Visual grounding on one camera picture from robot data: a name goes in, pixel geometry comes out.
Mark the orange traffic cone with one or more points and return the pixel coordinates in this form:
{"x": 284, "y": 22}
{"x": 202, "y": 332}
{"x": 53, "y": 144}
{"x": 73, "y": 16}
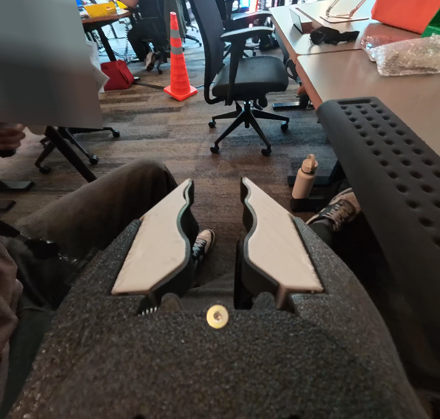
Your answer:
{"x": 178, "y": 68}

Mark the grey patterned sneaker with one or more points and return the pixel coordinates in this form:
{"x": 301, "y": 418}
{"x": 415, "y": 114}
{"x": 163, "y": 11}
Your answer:
{"x": 202, "y": 243}
{"x": 338, "y": 211}

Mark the metal laptop stand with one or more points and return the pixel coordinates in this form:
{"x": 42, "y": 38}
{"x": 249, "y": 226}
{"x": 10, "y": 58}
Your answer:
{"x": 347, "y": 9}

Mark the person's left hand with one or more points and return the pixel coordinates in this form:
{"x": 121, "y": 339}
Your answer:
{"x": 12, "y": 137}

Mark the beige water bottle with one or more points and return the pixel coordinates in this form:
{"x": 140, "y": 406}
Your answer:
{"x": 304, "y": 178}

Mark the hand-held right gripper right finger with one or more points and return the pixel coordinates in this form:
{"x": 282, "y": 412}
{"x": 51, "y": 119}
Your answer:
{"x": 278, "y": 254}

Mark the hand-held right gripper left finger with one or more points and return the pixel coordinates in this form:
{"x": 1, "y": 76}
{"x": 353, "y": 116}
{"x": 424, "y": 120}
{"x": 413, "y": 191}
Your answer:
{"x": 154, "y": 254}

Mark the person's grey trousers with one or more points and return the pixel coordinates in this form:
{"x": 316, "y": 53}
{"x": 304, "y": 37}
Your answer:
{"x": 103, "y": 202}

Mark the person's brown clothing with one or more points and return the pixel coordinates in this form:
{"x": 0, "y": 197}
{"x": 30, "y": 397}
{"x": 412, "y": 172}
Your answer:
{"x": 8, "y": 305}

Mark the black office chair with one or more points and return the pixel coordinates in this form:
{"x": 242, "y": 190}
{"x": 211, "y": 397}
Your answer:
{"x": 247, "y": 75}

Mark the red bag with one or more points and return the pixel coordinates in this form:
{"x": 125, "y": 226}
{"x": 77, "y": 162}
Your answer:
{"x": 117, "y": 76}

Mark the green plastic bin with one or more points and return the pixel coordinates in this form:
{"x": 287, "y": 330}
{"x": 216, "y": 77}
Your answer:
{"x": 431, "y": 28}

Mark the orange storage box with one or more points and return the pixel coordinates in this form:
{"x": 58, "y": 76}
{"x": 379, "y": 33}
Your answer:
{"x": 405, "y": 2}

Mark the yellow plastic bin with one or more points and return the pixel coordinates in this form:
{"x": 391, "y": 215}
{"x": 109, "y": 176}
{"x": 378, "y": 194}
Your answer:
{"x": 99, "y": 9}

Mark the black wheeled chair base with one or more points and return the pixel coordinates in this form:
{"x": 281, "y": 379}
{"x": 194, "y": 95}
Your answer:
{"x": 68, "y": 147}

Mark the dark perforated chair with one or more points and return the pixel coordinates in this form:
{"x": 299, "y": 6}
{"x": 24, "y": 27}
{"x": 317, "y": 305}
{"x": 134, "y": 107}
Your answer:
{"x": 395, "y": 185}

